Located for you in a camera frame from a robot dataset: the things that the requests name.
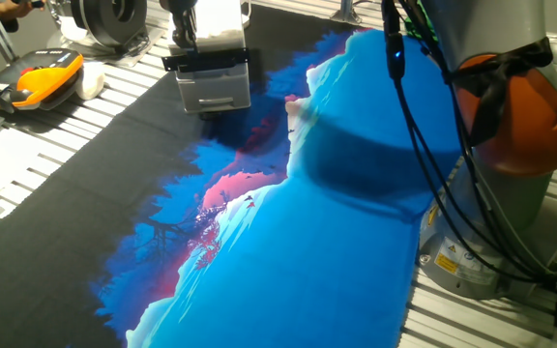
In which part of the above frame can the black filament spool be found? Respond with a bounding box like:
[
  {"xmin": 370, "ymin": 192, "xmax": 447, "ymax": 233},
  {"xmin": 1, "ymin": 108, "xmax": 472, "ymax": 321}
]
[{"xmin": 68, "ymin": 0, "xmax": 149, "ymax": 49}]

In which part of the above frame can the black fabric strap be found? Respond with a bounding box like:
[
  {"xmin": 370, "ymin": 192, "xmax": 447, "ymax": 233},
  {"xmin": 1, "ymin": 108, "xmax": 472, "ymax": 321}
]
[{"xmin": 445, "ymin": 37, "xmax": 554, "ymax": 146}]

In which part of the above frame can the landscape print desk mat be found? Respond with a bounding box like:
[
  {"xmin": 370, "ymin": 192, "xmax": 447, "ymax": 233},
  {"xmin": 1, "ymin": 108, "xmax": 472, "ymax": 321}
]
[{"xmin": 0, "ymin": 4, "xmax": 461, "ymax": 348}]

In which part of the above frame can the black handle bar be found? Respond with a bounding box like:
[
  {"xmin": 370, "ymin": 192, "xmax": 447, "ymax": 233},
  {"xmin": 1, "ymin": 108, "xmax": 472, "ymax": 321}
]
[{"xmin": 161, "ymin": 46, "xmax": 251, "ymax": 73}]

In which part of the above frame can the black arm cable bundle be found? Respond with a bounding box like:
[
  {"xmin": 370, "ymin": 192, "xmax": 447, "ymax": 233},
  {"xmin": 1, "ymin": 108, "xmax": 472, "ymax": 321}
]
[{"xmin": 380, "ymin": 0, "xmax": 557, "ymax": 291}]

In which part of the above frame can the small silver drawer cabinet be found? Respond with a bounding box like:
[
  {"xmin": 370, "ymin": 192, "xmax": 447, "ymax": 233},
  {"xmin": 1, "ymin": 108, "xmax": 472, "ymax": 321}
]
[{"xmin": 166, "ymin": 0, "xmax": 253, "ymax": 115}]

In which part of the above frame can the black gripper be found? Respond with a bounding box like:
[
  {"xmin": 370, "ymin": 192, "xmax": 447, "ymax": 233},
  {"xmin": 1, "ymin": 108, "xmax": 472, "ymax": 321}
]
[{"xmin": 159, "ymin": 0, "xmax": 200, "ymax": 52}]

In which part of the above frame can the person's hand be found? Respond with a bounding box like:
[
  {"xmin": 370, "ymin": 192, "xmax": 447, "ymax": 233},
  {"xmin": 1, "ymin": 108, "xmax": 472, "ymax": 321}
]
[{"xmin": 0, "ymin": 0, "xmax": 46, "ymax": 21}]

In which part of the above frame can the orange and black teach pendant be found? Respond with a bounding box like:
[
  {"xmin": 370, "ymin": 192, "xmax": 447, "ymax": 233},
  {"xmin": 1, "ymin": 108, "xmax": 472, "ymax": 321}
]
[{"xmin": 0, "ymin": 47, "xmax": 86, "ymax": 115}]

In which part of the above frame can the white foam block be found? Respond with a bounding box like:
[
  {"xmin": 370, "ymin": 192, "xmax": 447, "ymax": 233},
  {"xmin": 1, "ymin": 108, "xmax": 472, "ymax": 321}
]
[{"xmin": 73, "ymin": 61, "xmax": 107, "ymax": 102}]

